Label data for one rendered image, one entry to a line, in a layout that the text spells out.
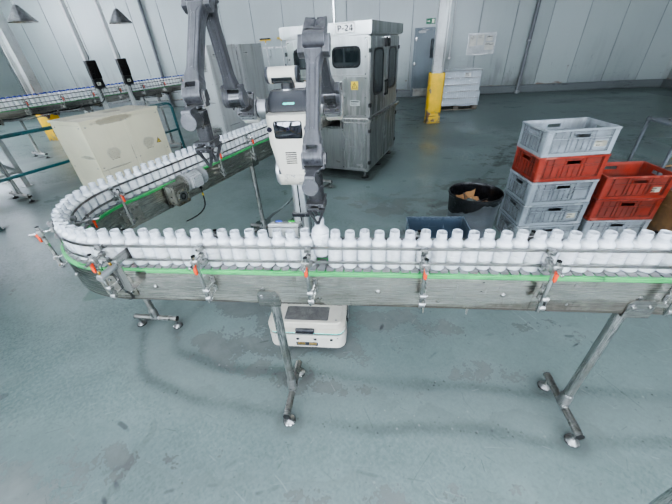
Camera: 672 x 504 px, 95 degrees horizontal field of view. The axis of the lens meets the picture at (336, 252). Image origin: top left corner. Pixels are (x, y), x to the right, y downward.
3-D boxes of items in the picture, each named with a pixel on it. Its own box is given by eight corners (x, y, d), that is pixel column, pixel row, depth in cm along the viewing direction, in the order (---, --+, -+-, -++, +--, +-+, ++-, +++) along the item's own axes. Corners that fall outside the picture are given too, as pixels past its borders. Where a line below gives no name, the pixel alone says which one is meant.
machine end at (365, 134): (334, 147, 642) (328, 29, 531) (395, 151, 596) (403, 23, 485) (296, 173, 523) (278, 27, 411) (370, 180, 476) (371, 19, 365)
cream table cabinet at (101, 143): (157, 181, 525) (127, 105, 459) (184, 184, 502) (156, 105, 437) (93, 208, 442) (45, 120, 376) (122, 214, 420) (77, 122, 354)
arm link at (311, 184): (326, 150, 106) (302, 150, 107) (322, 160, 97) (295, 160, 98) (328, 183, 113) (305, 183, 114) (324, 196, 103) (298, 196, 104)
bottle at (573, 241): (550, 263, 124) (565, 227, 114) (568, 266, 121) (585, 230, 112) (551, 271, 119) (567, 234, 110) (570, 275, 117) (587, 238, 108)
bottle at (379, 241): (385, 262, 130) (387, 228, 121) (385, 270, 125) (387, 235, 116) (371, 261, 131) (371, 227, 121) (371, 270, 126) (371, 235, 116)
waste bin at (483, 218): (443, 264, 291) (454, 202, 255) (435, 239, 328) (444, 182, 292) (494, 265, 286) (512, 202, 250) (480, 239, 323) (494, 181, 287)
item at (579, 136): (540, 158, 260) (548, 131, 248) (515, 145, 294) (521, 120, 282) (612, 154, 260) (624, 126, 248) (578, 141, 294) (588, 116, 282)
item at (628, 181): (597, 200, 288) (608, 177, 275) (571, 183, 322) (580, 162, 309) (667, 198, 284) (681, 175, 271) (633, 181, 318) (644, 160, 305)
